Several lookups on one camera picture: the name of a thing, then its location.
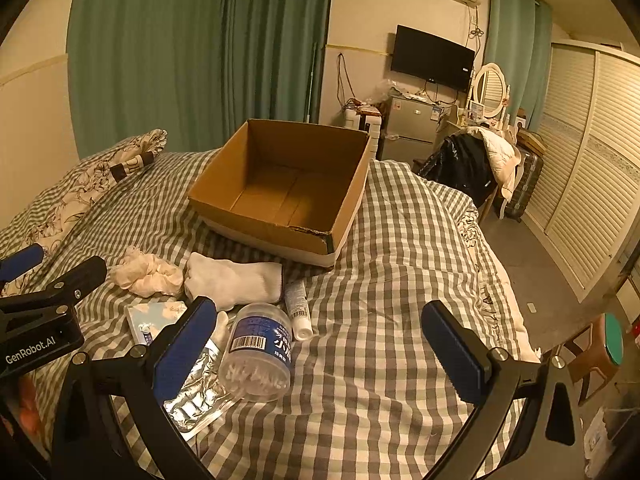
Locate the cardboard box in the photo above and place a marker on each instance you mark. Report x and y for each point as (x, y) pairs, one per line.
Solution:
(280, 185)

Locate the silver foil packet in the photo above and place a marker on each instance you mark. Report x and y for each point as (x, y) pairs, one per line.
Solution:
(200, 395)

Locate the silver small fridge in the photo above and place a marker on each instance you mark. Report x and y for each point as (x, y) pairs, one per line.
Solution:
(405, 122)

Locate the white oval vanity mirror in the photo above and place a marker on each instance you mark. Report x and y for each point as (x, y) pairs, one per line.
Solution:
(490, 90)

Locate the white storage drawers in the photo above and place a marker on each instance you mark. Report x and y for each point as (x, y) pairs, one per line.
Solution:
(367, 122)

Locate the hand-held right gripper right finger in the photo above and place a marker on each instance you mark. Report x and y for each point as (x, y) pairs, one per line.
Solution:
(456, 355)

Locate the thin metal pole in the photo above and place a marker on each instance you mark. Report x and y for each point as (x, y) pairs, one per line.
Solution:
(311, 80)

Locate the black wall television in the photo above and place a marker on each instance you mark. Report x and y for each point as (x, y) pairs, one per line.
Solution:
(430, 57)

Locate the white cream tube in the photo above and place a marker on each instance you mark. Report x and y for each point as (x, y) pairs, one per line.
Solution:
(297, 310)

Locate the white plastic bag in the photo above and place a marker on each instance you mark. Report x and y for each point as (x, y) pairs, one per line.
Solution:
(600, 435)

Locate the wide green curtain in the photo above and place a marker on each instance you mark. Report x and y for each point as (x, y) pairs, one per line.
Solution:
(175, 50)

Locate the checkered bed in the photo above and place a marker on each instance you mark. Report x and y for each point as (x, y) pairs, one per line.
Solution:
(375, 310)

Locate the narrow green curtain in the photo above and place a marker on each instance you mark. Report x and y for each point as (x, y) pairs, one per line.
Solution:
(520, 50)

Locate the pale blue tissue pack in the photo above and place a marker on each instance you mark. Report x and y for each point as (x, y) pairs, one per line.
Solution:
(147, 320)

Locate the floral pillow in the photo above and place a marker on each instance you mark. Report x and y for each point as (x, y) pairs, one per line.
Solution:
(65, 195)

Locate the white cloth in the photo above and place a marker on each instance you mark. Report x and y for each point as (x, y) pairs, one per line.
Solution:
(150, 275)

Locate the clear plastic bag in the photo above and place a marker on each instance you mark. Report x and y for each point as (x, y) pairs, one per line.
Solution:
(385, 91)

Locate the white knit sock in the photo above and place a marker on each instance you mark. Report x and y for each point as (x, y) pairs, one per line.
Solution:
(230, 277)

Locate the white padded coat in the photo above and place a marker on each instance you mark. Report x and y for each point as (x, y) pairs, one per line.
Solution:
(505, 155)

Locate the wooden stool with green seat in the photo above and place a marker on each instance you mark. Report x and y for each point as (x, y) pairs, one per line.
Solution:
(612, 340)

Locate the dark suitcase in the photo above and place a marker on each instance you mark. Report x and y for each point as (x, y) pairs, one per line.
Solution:
(525, 185)

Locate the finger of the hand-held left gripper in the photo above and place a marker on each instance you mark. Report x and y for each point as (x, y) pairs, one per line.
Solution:
(80, 275)
(21, 261)

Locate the clear cotton swab jar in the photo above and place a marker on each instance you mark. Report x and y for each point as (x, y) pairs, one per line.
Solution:
(260, 350)

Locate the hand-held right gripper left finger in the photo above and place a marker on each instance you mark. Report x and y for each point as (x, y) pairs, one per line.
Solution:
(184, 352)

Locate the white slatted wardrobe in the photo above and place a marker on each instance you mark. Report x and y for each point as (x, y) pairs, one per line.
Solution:
(585, 160)

